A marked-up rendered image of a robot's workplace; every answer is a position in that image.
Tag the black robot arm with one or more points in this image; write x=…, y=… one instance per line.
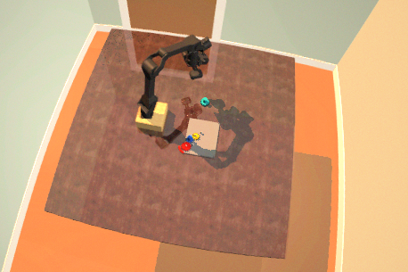
x=192, y=48

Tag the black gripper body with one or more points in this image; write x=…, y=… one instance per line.
x=195, y=73

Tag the blue gear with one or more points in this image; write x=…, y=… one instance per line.
x=189, y=138

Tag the teal gear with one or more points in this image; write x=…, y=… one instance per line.
x=204, y=101

